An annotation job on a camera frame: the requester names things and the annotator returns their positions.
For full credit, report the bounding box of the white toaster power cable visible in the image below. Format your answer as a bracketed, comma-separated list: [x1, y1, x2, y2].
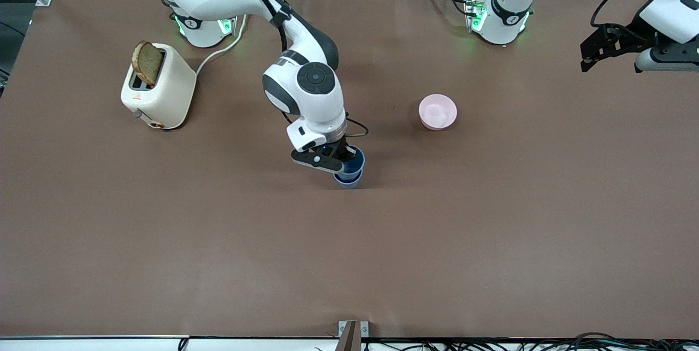
[195, 13, 247, 76]

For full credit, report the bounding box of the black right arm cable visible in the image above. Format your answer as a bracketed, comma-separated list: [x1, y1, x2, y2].
[221, 0, 370, 139]

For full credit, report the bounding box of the cream toaster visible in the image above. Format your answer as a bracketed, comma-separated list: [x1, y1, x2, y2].
[120, 43, 197, 130]

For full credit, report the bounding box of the brown table cover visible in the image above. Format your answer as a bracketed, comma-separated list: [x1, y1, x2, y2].
[0, 0, 699, 339]

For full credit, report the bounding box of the brown bread slice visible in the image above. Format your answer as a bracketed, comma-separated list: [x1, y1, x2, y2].
[132, 41, 164, 87]

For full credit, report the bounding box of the pink bowl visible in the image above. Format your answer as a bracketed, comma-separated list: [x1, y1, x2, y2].
[418, 94, 458, 131]

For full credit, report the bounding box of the black cable bundle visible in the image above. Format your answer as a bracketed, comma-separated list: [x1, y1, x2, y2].
[314, 332, 699, 351]

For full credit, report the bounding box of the metal table bracket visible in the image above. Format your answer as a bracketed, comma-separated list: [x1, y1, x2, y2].
[337, 320, 370, 351]

